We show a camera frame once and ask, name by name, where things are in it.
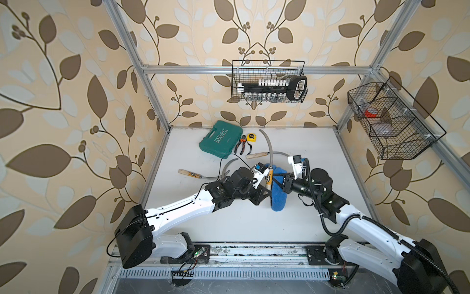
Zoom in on right wall wire basket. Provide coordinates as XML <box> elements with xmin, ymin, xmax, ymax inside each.
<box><xmin>348</xmin><ymin>76</ymin><xmax>447</xmax><ymax>160</ymax></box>

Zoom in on back wall wire basket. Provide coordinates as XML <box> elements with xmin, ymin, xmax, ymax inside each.
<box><xmin>231</xmin><ymin>60</ymin><xmax>308</xmax><ymax>104</ymax></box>

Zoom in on black red handled pliers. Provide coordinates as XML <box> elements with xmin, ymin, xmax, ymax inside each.
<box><xmin>233</xmin><ymin>135</ymin><xmax>252</xmax><ymax>155</ymax></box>

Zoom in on green plastic tool case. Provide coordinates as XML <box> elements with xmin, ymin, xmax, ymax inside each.
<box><xmin>199</xmin><ymin>121</ymin><xmax>243</xmax><ymax>159</ymax></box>

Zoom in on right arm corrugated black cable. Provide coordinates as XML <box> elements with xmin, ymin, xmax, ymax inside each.
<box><xmin>304</xmin><ymin>159</ymin><xmax>461</xmax><ymax>294</ymax></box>

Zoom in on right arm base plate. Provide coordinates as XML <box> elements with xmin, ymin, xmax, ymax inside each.
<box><xmin>304</xmin><ymin>245</ymin><xmax>355</xmax><ymax>267</ymax></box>

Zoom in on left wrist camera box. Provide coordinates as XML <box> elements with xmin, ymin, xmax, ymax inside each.
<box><xmin>252</xmin><ymin>163</ymin><xmax>272</xmax><ymax>190</ymax></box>

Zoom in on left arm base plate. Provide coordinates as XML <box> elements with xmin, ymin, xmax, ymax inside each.
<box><xmin>160</xmin><ymin>245</ymin><xmax>211</xmax><ymax>265</ymax></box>

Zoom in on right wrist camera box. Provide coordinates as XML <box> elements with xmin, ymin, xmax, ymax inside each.
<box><xmin>288</xmin><ymin>155</ymin><xmax>306</xmax><ymax>180</ymax></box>

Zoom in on blue microfiber rag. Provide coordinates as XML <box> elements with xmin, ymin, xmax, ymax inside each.
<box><xmin>270</xmin><ymin>165</ymin><xmax>287</xmax><ymax>212</ymax></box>

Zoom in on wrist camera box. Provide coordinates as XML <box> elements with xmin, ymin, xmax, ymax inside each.
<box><xmin>288</xmin><ymin>155</ymin><xmax>306</xmax><ymax>180</ymax></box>
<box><xmin>252</xmin><ymin>163</ymin><xmax>272</xmax><ymax>190</ymax></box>

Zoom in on black socket bit holder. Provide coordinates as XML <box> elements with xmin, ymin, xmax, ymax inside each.
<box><xmin>235</xmin><ymin>76</ymin><xmax>308</xmax><ymax>103</ymax></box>

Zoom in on aluminium front rail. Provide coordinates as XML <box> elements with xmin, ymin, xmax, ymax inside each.
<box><xmin>107</xmin><ymin>241</ymin><xmax>405</xmax><ymax>269</ymax></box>

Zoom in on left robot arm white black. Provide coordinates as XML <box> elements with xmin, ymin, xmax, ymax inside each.
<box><xmin>114</xmin><ymin>164</ymin><xmax>270</xmax><ymax>269</ymax></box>

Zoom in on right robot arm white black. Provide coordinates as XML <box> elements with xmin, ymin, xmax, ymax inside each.
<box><xmin>276</xmin><ymin>169</ymin><xmax>459</xmax><ymax>294</ymax></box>

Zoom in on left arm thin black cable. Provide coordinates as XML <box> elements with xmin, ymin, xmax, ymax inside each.
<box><xmin>194</xmin><ymin>152</ymin><xmax>252</xmax><ymax>201</ymax></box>

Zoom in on yellow black tape measure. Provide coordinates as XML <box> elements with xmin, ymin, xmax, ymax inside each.
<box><xmin>247</xmin><ymin>133</ymin><xmax>257</xmax><ymax>142</ymax></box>

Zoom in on red item in basket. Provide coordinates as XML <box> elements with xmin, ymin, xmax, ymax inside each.
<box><xmin>364</xmin><ymin>107</ymin><xmax>379</xmax><ymax>118</ymax></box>

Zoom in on sickle wooden handle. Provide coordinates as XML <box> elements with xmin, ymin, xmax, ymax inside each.
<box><xmin>246</xmin><ymin>151</ymin><xmax>290</xmax><ymax>159</ymax></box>
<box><xmin>178</xmin><ymin>169</ymin><xmax>219</xmax><ymax>180</ymax></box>
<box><xmin>221</xmin><ymin>158</ymin><xmax>239</xmax><ymax>178</ymax></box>
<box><xmin>258</xmin><ymin>128</ymin><xmax>275</xmax><ymax>192</ymax></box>

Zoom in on wall wire basket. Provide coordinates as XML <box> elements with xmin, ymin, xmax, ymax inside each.
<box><xmin>348</xmin><ymin>76</ymin><xmax>447</xmax><ymax>160</ymax></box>
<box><xmin>231</xmin><ymin>60</ymin><xmax>308</xmax><ymax>104</ymax></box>

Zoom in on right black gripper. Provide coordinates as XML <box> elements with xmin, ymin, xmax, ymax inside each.
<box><xmin>270</xmin><ymin>172</ymin><xmax>321</xmax><ymax>203</ymax></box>

